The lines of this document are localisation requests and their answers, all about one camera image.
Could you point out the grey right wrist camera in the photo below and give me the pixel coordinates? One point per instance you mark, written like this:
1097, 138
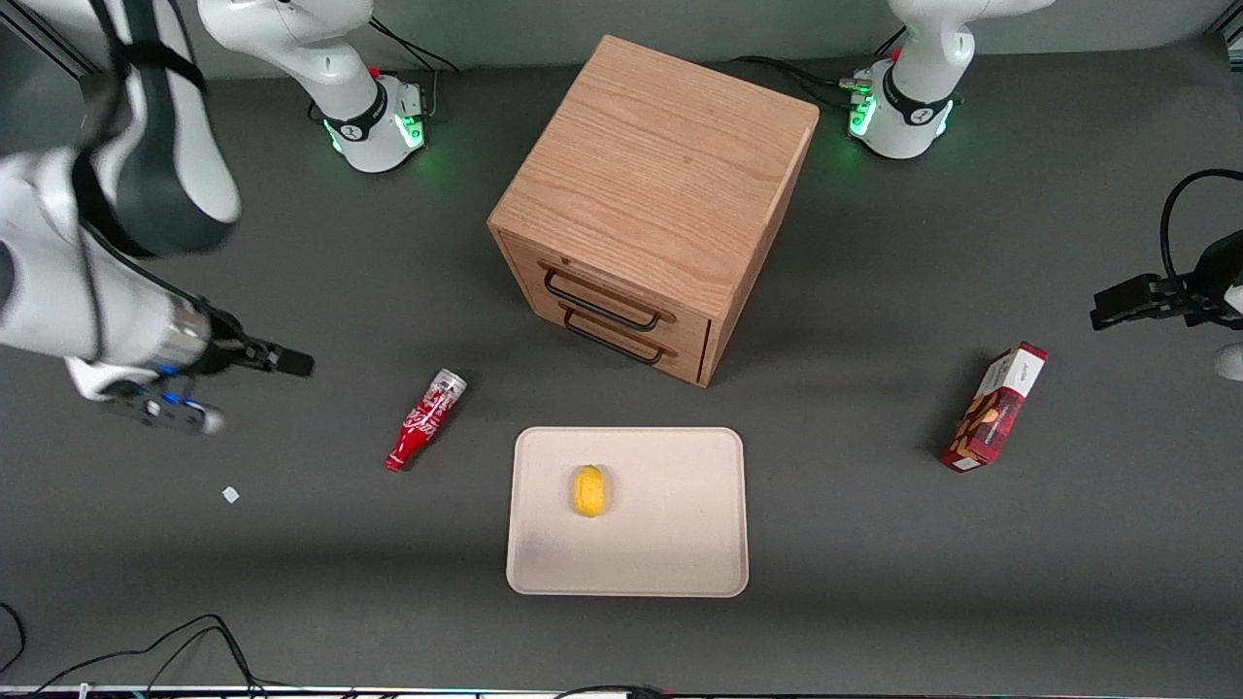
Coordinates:
165, 408

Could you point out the red cookie box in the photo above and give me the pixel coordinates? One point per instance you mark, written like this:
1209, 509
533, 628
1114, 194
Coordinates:
995, 413

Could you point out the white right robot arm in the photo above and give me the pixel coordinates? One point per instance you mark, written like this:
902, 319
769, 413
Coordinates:
58, 282

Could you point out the black aluminium frame rail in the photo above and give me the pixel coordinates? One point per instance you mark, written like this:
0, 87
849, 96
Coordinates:
44, 49
1235, 35

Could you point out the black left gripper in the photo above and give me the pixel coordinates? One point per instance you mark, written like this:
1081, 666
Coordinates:
1207, 283

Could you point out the red coke bottle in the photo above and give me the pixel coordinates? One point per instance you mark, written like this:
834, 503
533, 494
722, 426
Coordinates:
427, 417

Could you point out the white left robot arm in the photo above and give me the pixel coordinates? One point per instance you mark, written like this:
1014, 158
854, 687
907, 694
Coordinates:
913, 97

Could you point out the wooden drawer cabinet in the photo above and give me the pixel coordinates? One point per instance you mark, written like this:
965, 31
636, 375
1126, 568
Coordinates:
660, 165

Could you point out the yellow lemon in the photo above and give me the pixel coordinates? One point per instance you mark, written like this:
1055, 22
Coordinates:
587, 490

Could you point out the beige plastic tray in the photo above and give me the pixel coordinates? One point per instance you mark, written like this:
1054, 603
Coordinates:
670, 515

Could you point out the wooden drawer front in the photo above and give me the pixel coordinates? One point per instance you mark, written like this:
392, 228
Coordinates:
524, 262
689, 364

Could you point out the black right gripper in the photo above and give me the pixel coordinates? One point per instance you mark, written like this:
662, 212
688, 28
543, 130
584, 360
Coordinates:
225, 349

